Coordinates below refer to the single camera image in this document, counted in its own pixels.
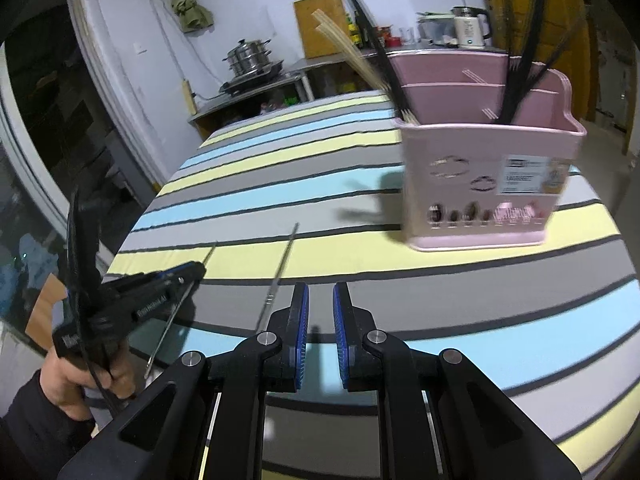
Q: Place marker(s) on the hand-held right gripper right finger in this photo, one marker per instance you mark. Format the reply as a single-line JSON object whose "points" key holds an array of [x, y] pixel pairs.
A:
{"points": [[341, 340]]}

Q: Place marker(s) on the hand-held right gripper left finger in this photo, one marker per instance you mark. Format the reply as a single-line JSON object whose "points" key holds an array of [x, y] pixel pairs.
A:
{"points": [[301, 340]]}

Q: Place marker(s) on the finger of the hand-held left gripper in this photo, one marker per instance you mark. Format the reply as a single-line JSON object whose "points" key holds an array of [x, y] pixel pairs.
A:
{"points": [[177, 294], [180, 273]]}

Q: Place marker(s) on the thin metal chopstick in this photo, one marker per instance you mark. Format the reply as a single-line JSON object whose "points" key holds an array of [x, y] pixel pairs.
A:
{"points": [[162, 340], [277, 277]]}

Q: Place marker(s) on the pink plastic utensil holder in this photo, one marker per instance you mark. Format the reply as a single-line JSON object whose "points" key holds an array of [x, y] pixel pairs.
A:
{"points": [[465, 195]]}

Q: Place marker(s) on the wooden chopstick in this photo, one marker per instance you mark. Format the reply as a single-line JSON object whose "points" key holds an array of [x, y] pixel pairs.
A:
{"points": [[350, 52], [362, 72]]}

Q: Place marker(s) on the person's left forearm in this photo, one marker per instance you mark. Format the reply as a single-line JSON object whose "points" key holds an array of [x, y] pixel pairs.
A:
{"points": [[35, 430]]}

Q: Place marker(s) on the person's left hand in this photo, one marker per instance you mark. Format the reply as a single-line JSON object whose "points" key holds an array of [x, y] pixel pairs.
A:
{"points": [[67, 377]]}

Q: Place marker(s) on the striped tablecloth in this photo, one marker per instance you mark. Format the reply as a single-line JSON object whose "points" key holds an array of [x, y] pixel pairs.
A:
{"points": [[310, 180]]}

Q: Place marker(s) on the beige power strip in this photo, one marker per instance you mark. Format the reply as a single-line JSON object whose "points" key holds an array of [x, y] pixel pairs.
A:
{"points": [[189, 97]]}

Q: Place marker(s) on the black induction cooker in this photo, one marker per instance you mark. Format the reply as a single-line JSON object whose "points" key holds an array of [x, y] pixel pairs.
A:
{"points": [[252, 79]]}

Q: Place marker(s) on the stainless steel steamer pot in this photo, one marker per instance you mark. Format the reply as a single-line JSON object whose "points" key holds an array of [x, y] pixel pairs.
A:
{"points": [[247, 57]]}

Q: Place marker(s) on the metal kitchen counter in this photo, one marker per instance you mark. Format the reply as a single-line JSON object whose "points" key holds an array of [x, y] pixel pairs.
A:
{"points": [[295, 66]]}

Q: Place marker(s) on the wooden cutting board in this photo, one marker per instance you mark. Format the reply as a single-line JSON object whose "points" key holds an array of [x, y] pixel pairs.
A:
{"points": [[320, 25]]}

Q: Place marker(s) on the dark oil bottle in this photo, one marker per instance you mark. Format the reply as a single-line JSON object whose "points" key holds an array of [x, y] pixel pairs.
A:
{"points": [[354, 32]]}

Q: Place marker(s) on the clear glass cup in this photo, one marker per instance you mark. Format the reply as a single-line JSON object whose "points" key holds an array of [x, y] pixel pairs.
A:
{"points": [[407, 36]]}

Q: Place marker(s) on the clear plastic container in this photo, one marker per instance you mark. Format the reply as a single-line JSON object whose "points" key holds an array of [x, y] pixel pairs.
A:
{"points": [[435, 30]]}

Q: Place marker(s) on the white electric kettle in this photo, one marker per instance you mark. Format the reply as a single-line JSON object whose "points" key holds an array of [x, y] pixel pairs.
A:
{"points": [[470, 27]]}

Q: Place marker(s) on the yellow wooden door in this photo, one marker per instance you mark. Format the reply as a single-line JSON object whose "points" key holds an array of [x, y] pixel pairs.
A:
{"points": [[515, 5]]}

